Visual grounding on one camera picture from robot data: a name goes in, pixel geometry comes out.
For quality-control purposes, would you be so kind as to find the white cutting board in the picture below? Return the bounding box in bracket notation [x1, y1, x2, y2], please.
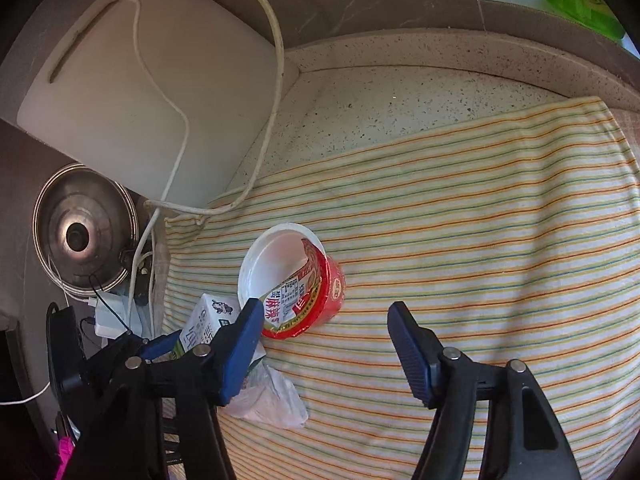
[16, 0, 277, 207]

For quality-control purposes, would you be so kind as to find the striped cloth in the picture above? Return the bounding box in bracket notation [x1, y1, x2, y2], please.
[163, 96, 639, 479]

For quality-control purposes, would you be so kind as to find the red yogurt cup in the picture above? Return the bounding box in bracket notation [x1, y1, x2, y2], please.
[238, 223, 346, 340]

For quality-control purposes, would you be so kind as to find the white cable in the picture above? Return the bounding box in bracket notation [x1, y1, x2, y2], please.
[0, 0, 288, 406]

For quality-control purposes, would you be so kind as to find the clear plastic bag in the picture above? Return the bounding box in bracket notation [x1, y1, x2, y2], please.
[222, 360, 308, 429]

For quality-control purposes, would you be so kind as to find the green white carton box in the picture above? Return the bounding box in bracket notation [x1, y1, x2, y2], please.
[171, 294, 241, 359]

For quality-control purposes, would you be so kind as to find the white charger plug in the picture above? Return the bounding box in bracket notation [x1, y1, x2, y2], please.
[89, 292, 127, 339]

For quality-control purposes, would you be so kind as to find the steel pot lid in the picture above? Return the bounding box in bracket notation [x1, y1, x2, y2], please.
[32, 162, 139, 298]

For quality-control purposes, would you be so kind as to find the pink sleeve forearm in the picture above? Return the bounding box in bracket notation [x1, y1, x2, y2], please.
[54, 437, 75, 480]

